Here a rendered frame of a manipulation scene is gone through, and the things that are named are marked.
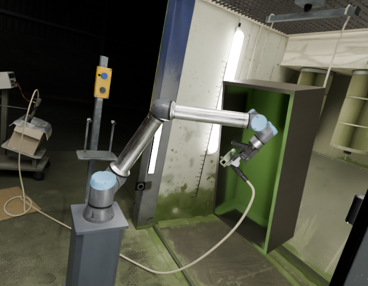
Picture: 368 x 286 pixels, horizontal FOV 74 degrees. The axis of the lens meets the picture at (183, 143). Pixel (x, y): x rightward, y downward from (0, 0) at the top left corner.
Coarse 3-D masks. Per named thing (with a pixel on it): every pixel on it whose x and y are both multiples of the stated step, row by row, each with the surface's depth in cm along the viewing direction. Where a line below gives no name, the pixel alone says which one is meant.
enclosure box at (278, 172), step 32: (224, 96) 192; (256, 96) 206; (288, 96) 182; (320, 96) 159; (224, 128) 203; (288, 128) 148; (256, 160) 218; (288, 160) 159; (224, 192) 228; (256, 192) 225; (288, 192) 172; (256, 224) 214; (288, 224) 188
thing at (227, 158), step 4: (232, 152) 179; (228, 156) 160; (232, 156) 174; (224, 160) 151; (228, 160) 153; (224, 164) 152; (232, 168) 161; (236, 168) 160; (236, 172) 160; (240, 172) 160; (240, 176) 161; (244, 176) 160; (244, 180) 160
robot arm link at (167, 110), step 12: (156, 108) 140; (168, 108) 136; (180, 108) 138; (192, 108) 138; (204, 108) 138; (168, 120) 142; (192, 120) 140; (204, 120) 138; (216, 120) 137; (228, 120) 136; (240, 120) 135; (252, 120) 133; (264, 120) 133
